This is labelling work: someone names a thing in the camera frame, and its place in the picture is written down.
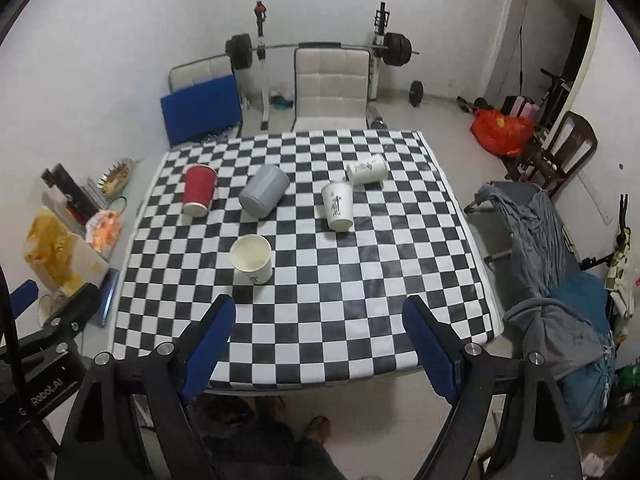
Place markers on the grey clothing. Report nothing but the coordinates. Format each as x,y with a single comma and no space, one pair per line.
540,255

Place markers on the pink bag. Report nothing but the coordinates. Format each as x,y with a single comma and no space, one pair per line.
520,106

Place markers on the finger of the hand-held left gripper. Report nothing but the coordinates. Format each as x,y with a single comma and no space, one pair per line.
25,294
75,307

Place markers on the blue cushion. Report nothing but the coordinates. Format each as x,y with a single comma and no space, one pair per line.
200,110

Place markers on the orange plastic bag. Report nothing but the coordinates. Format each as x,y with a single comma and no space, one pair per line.
102,230

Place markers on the teal blue cloth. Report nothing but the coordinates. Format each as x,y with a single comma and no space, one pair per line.
585,300

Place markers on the grey plastic cup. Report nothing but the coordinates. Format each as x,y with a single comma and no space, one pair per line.
264,190

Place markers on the white padded chair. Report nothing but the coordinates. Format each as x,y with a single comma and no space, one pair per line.
192,67
330,85

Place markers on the person's leg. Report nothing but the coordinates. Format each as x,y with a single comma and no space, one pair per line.
250,440

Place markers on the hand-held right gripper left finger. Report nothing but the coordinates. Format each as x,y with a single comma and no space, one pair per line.
207,350

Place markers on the white printed paper cup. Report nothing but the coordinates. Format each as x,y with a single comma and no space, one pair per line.
252,260
337,207
367,170

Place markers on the person's foot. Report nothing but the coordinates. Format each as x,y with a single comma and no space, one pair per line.
317,427

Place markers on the dark wooden chair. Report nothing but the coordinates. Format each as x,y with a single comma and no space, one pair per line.
565,145

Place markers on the spiky hairbrush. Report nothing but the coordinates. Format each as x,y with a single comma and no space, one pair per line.
117,176

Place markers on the yellow plastic bag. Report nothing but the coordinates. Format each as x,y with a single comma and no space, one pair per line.
50,245

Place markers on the black white checkered tablecloth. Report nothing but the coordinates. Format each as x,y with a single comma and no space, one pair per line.
350,285

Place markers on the red paper cup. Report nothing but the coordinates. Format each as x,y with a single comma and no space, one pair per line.
199,187

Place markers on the teal item under rack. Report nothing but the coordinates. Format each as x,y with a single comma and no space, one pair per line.
282,103

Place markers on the black box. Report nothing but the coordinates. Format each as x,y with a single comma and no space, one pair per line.
67,190

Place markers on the black barbell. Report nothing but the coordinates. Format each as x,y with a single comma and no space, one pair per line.
395,50

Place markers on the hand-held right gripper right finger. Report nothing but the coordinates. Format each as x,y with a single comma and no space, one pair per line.
431,347

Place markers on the blue flat box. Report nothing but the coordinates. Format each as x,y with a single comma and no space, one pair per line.
107,297

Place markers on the red plastic bag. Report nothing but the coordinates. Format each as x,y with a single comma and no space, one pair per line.
500,132

